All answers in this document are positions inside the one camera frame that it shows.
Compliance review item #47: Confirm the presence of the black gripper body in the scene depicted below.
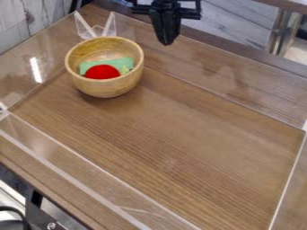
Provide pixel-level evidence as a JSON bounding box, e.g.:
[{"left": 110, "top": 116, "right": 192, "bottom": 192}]
[{"left": 131, "top": 0, "right": 202, "bottom": 20}]

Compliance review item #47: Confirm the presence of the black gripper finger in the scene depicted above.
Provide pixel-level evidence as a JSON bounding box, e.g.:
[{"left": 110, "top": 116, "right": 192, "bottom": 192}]
[
  {"left": 166, "top": 9, "right": 182, "bottom": 45},
  {"left": 148, "top": 9, "right": 167, "bottom": 45}
]

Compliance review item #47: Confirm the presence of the red round fruit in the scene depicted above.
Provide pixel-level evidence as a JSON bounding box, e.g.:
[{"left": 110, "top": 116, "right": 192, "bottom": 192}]
[{"left": 84, "top": 65, "right": 120, "bottom": 80}]

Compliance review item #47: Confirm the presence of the wooden bowl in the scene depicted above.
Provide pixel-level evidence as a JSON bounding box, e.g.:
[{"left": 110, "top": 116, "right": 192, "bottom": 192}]
[{"left": 65, "top": 37, "right": 144, "bottom": 98}]

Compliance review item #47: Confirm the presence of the green sponge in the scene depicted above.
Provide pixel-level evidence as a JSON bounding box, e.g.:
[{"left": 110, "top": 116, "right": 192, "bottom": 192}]
[{"left": 79, "top": 57, "right": 135, "bottom": 75}]

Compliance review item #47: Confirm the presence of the metal table leg background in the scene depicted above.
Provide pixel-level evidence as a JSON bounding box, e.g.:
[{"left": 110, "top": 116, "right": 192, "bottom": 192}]
[{"left": 268, "top": 9, "right": 302, "bottom": 57}]

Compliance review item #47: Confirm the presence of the black table leg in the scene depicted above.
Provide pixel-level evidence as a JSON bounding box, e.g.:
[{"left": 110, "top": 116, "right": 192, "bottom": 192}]
[{"left": 25, "top": 190, "right": 67, "bottom": 230}]

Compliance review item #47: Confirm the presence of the clear acrylic tray wall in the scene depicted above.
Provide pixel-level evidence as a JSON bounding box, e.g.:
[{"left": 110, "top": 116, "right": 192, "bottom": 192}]
[{"left": 0, "top": 109, "right": 200, "bottom": 230}]

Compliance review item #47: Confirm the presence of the black cable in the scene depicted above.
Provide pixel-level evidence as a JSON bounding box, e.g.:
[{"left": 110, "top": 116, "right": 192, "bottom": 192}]
[{"left": 0, "top": 206, "right": 29, "bottom": 223}]

